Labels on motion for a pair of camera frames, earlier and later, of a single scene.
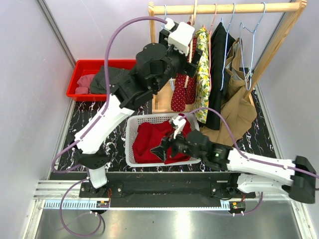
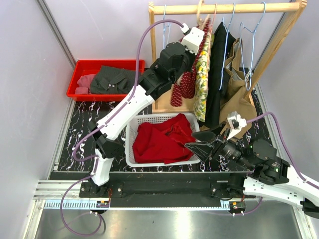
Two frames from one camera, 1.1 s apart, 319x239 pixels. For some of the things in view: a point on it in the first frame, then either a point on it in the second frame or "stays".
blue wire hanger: (226, 44) stays
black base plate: (162, 185) stays
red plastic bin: (85, 67) stays
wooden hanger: (193, 19) -> (203, 24)
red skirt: (147, 136) stays
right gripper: (167, 142) -> (202, 150)
